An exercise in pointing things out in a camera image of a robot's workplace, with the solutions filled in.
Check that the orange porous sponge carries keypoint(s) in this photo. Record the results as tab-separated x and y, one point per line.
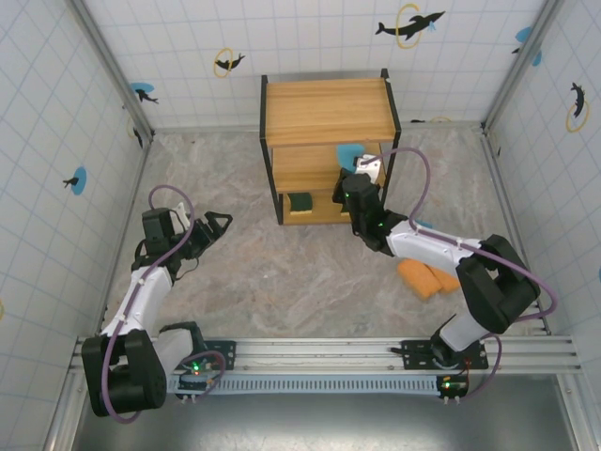
418	279
448	282

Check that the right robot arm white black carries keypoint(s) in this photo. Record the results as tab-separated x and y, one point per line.
422	246

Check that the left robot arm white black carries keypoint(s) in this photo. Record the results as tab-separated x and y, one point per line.
141	300

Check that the left circuit board green light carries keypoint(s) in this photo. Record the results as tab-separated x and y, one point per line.
197	373

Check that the circuit board green light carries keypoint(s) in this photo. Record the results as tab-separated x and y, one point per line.
453	386
197	373

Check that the right circuit board green light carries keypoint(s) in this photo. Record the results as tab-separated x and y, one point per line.
453	386

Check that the aluminium side rail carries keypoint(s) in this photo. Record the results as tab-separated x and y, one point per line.
512	225
128	225

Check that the wooden three-tier shelf black frame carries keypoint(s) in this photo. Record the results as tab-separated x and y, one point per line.
328	108

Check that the aluminium back wall rail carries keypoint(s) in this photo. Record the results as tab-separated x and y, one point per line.
211	126

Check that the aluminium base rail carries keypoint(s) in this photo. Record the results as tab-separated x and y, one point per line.
319	350

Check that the aluminium corner post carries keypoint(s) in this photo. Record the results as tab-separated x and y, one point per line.
521	66
112	70

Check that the blue patch wall sticker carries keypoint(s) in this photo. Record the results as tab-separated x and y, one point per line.
523	34
537	57

